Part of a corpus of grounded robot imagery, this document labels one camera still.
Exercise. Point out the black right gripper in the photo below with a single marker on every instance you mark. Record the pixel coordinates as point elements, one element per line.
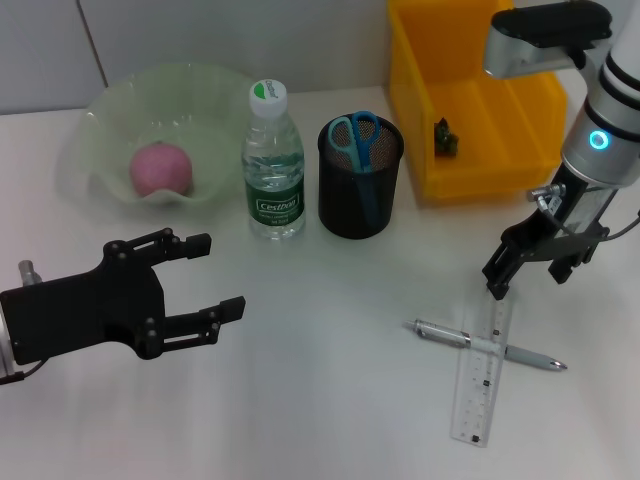
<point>550,235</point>

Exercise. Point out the blue and teal scissors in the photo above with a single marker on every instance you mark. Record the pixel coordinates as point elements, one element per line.
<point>357,145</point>

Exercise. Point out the green glass fruit bowl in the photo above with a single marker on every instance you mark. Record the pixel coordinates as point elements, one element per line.
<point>200,100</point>

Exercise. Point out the silver grey pen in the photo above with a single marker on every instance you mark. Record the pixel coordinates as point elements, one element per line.
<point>440,334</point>

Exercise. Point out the clear water bottle green label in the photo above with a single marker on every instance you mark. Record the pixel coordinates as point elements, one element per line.
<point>275,200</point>

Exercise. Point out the black mesh pen holder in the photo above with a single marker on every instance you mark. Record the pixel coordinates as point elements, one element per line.
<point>345,210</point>

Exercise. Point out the yellow plastic bin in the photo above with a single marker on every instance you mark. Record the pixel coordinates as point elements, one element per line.
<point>450,50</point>

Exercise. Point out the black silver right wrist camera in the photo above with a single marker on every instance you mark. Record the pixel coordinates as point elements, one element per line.
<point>540,40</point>

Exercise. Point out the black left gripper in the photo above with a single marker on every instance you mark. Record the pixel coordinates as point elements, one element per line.
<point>85,315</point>

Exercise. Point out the pink peach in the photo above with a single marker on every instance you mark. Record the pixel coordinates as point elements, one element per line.
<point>160,170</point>

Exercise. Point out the clear plastic ruler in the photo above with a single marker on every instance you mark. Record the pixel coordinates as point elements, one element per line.
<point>480,390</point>

